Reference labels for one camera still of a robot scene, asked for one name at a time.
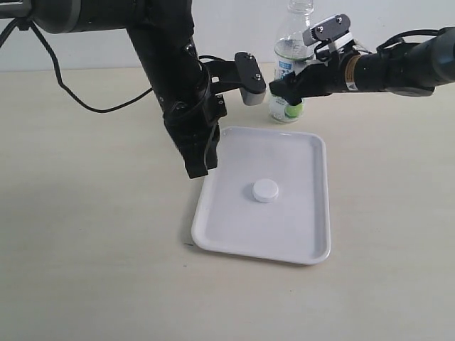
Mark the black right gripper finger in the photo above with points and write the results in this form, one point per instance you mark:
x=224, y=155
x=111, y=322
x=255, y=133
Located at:
x=289, y=88

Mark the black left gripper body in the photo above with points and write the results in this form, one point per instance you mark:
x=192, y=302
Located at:
x=190, y=107

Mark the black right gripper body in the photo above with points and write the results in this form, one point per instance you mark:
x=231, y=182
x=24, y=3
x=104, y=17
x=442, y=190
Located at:
x=325, y=75

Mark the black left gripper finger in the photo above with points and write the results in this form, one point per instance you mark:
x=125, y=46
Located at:
x=194, y=158
x=211, y=154

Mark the clear Gatorade drink bottle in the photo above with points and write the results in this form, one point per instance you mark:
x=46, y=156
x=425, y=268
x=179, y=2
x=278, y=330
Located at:
x=291, y=56

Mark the white bottle cap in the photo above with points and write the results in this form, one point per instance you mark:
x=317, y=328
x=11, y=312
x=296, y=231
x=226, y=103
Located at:
x=265, y=190

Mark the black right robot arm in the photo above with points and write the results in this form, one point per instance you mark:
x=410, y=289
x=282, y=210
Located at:
x=411, y=64

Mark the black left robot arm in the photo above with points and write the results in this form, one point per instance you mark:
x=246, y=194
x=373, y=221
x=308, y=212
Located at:
x=161, y=34

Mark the white plastic tray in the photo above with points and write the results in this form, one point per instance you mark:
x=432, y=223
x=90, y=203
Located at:
x=295, y=228

